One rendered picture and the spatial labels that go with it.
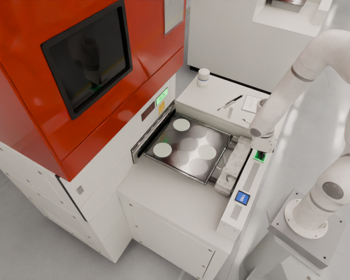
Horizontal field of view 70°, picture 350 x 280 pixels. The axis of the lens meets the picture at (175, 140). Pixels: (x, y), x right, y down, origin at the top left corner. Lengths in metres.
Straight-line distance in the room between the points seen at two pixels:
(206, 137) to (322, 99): 2.31
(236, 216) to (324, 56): 0.68
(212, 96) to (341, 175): 0.88
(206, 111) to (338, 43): 0.81
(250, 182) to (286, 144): 1.60
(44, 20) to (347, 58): 0.74
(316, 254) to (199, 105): 0.93
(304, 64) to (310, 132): 2.15
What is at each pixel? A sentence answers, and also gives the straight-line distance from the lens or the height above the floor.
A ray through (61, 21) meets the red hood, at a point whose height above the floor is 1.70.
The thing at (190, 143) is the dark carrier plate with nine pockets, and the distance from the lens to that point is 1.38.
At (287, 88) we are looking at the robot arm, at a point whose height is 1.42.
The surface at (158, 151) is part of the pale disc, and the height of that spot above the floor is 0.90.
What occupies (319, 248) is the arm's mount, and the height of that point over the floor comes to 0.88.
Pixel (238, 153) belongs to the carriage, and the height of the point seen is 0.88.
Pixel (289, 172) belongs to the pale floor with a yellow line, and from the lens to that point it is 2.58.
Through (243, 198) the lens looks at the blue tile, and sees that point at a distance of 1.17.
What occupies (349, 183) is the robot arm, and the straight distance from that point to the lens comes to 0.97.
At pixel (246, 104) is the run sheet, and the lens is 1.57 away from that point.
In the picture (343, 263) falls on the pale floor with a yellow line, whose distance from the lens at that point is 2.39.
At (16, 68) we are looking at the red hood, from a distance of 0.63.
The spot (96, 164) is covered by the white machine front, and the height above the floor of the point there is 1.11.
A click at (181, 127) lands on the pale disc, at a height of 0.90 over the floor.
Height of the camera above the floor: 1.97
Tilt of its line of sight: 50 degrees down
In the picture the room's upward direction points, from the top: 1 degrees clockwise
